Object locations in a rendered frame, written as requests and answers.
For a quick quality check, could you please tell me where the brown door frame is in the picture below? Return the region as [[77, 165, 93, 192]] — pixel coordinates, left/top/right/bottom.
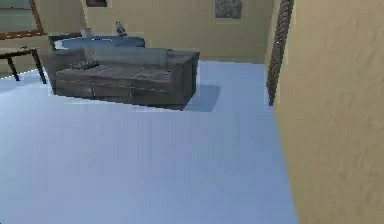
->
[[266, 0, 296, 107]]

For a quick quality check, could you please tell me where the blue table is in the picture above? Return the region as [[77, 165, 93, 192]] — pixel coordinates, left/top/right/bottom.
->
[[48, 33, 146, 52]]

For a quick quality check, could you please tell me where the brown framed window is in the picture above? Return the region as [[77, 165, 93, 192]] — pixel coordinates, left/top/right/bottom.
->
[[0, 0, 47, 41]]

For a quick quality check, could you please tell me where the dark framed picture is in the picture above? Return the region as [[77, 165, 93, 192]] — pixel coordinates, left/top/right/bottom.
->
[[85, 0, 109, 8]]

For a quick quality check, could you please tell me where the grey framed picture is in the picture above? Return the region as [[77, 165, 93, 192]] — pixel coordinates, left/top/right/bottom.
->
[[214, 0, 244, 20]]

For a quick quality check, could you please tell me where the black side table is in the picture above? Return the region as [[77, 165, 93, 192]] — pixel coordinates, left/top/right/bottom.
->
[[0, 47, 48, 85]]

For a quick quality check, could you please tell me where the grey sofa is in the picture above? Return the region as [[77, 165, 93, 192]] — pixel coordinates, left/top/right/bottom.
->
[[47, 46, 201, 111]]

